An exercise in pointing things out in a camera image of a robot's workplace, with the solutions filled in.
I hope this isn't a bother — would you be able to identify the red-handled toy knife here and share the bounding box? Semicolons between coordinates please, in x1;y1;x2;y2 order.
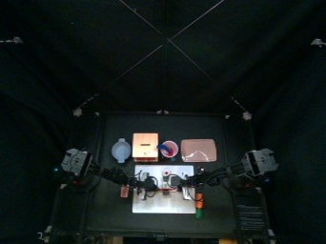
155;187;177;195

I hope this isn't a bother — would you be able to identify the orange toy carrot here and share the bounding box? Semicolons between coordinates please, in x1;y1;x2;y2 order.
193;193;204;220

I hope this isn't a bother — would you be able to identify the pink cup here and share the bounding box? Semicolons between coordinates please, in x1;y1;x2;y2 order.
159;140;179;158

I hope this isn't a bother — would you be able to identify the blue spoon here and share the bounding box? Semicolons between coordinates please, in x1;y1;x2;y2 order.
156;143;172;156

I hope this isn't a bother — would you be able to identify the pink square tray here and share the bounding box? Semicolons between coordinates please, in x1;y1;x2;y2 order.
179;138;217;163

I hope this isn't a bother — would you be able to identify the wooden box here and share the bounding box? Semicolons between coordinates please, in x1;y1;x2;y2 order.
130;132;160;163

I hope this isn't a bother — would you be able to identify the light blue bowl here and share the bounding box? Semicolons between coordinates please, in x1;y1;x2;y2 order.
110;137;132;164

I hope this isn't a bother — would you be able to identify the white printed label sheet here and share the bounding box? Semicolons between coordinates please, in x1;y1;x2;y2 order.
235;204;264;234

